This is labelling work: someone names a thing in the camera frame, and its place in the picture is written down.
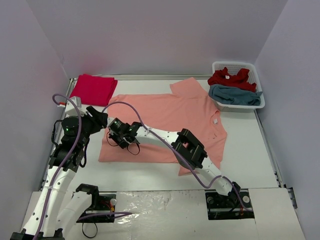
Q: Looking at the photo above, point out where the salmon pink t-shirt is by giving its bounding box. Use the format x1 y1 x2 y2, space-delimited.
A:
98 78 227 168

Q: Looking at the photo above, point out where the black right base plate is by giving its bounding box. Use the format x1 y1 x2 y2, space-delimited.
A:
205 190 255 221

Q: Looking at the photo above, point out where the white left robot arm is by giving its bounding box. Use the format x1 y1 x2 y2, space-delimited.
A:
10 106 108 240

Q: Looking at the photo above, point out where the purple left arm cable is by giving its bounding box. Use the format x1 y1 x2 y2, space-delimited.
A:
32 93 133 240

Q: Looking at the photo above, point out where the white plastic laundry basket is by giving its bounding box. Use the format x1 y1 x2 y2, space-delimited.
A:
207 61 265 113

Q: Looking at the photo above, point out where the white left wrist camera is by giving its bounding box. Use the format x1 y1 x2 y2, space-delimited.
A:
58 96 85 117

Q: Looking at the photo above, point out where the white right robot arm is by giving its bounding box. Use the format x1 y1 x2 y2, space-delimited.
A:
107 117 241 207

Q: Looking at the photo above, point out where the blue-grey t-shirt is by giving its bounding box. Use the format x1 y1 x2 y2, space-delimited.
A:
208 84 263 106

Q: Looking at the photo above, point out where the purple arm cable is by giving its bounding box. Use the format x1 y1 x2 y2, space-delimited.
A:
101 101 253 213
32 93 133 240

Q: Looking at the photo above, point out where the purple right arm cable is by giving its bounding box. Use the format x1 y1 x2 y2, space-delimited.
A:
101 101 253 213

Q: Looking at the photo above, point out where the dark red t-shirt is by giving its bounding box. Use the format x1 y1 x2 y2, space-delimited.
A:
207 67 257 93

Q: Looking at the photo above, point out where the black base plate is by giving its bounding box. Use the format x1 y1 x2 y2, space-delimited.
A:
76 192 117 224
205 190 255 221

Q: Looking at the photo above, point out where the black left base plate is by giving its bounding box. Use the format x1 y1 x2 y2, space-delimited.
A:
76 192 117 224

